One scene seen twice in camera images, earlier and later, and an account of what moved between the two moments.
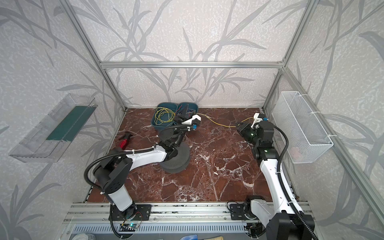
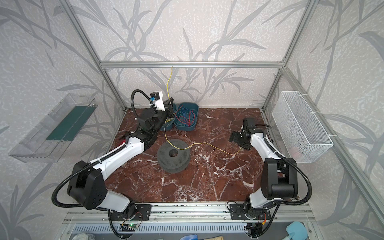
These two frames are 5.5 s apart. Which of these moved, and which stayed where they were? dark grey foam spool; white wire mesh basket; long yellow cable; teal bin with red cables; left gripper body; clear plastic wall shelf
Moved: left gripper body; long yellow cable
Stayed: white wire mesh basket; dark grey foam spool; clear plastic wall shelf; teal bin with red cables
